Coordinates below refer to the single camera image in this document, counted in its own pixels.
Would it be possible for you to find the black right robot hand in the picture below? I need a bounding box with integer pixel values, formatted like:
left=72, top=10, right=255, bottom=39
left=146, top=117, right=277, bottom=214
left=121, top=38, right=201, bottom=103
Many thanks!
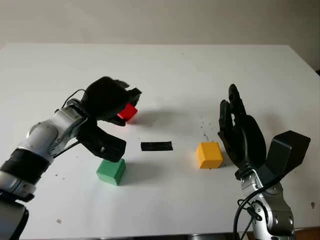
left=217, top=83, right=267, bottom=181

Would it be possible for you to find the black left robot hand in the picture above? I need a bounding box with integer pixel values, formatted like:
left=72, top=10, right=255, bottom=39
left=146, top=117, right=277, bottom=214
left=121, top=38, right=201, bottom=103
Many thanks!
left=82, top=76, right=143, bottom=126

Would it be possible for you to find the red cube block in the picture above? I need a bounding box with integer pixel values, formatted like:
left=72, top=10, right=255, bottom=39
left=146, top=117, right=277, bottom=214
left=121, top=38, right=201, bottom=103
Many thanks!
left=116, top=102, right=139, bottom=125

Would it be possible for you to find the yellow cube block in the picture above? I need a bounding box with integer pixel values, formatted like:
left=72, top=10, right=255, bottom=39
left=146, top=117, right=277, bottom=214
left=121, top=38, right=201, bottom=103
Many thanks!
left=195, top=141, right=224, bottom=170

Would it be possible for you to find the green cube block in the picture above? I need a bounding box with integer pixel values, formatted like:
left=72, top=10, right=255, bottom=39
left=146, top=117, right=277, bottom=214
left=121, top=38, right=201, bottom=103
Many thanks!
left=96, top=158, right=126, bottom=187

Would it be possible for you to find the black tape strip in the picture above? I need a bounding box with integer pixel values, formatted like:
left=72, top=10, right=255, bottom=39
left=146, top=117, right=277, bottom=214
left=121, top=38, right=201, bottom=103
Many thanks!
left=140, top=141, right=174, bottom=152

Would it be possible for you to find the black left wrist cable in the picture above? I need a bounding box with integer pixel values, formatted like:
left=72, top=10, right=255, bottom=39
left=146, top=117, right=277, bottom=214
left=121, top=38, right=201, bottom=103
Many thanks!
left=52, top=88, right=87, bottom=159

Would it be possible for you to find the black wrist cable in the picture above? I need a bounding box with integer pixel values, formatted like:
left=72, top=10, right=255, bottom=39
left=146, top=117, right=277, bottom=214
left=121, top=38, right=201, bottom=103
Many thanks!
left=52, top=88, right=87, bottom=159
left=233, top=174, right=286, bottom=240

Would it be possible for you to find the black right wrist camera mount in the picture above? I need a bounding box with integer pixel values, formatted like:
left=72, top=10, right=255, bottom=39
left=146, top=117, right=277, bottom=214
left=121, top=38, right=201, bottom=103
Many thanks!
left=259, top=129, right=312, bottom=187

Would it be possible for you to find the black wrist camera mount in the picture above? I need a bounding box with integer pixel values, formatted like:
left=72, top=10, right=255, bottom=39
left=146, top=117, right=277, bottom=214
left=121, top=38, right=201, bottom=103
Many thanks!
left=76, top=117, right=127, bottom=163
left=259, top=129, right=312, bottom=187

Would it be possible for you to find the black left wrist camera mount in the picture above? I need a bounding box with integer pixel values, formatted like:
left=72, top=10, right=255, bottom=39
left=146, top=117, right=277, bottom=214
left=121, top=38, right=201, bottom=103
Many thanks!
left=76, top=117, right=127, bottom=163

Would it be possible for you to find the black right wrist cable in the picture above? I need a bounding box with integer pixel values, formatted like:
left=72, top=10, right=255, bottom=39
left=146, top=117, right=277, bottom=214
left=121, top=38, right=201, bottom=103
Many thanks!
left=233, top=174, right=286, bottom=240

